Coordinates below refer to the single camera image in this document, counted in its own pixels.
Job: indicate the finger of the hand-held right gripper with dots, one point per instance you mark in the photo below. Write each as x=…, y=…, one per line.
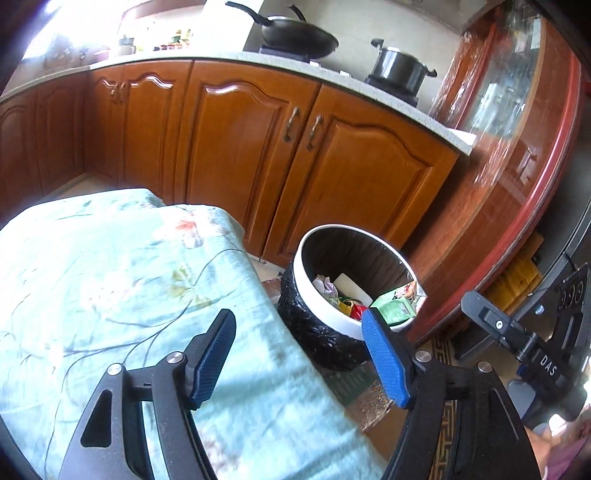
x=496, y=323

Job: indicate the crumpled pale plastic wrapper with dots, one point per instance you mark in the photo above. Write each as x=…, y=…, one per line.
x=326, y=287

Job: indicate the black cooking pot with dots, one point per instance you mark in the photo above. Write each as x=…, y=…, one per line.
x=399, y=69

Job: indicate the wooden glass display cabinet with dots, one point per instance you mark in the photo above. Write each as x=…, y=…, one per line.
x=498, y=184

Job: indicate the shiny printed floor mat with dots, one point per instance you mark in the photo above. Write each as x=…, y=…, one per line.
x=360, y=397

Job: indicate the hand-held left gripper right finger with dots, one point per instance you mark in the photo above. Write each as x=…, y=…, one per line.
x=385, y=360

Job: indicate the white-rimmed black trash bin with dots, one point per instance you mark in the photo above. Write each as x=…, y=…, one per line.
x=314, y=334

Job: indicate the row of seasoning bottles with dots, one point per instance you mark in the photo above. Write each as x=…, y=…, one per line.
x=173, y=41

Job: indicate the pink clothing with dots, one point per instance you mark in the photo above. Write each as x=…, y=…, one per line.
x=570, y=461

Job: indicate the person's bare leg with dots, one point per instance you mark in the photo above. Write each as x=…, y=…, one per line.
x=540, y=454

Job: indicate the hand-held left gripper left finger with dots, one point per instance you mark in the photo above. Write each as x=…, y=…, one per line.
x=212, y=355

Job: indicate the wooden kitchen cabinet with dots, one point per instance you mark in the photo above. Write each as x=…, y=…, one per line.
x=231, y=152

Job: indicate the yellow wooden stool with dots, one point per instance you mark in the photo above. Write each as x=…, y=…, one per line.
x=515, y=277

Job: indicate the pale green floral blanket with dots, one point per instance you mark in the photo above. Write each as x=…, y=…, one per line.
x=115, y=277

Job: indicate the black wok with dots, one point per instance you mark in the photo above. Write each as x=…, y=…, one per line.
x=300, y=34

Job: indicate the white flat paper sheet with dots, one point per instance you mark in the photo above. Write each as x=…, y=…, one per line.
x=352, y=287

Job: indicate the green snack packet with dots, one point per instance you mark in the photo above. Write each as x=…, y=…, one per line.
x=395, y=310

